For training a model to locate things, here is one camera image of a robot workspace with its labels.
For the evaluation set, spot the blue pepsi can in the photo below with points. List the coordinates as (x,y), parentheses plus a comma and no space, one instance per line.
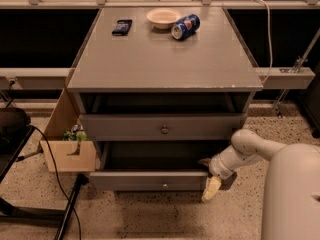
(185,27)

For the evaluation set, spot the black bag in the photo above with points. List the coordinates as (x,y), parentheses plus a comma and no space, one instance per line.
(11,120)

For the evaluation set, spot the grey drawer cabinet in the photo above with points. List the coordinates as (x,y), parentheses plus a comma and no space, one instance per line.
(150,72)

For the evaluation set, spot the grey drawer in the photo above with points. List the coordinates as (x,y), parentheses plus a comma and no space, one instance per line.
(161,127)
(155,165)

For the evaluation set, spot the cardboard box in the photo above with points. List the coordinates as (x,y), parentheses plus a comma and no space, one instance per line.
(66,155)

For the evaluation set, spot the metal rail beam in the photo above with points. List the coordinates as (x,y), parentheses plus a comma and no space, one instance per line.
(56,78)

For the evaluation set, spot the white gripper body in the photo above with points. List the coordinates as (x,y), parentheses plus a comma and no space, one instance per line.
(219,168)

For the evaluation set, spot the green snack bag in box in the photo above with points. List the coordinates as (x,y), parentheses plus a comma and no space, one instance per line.
(75,133)

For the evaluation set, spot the metal diagonal strut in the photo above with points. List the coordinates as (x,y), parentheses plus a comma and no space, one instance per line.
(295,69)

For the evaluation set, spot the dark blue snack packet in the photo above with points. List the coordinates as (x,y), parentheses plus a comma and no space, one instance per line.
(122,27)

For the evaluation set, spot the grey top drawer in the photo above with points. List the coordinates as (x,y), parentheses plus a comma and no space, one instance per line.
(161,127)

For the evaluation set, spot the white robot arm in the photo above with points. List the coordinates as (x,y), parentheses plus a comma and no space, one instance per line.
(291,202)

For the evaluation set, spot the white bowl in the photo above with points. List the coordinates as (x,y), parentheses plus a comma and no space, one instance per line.
(163,18)

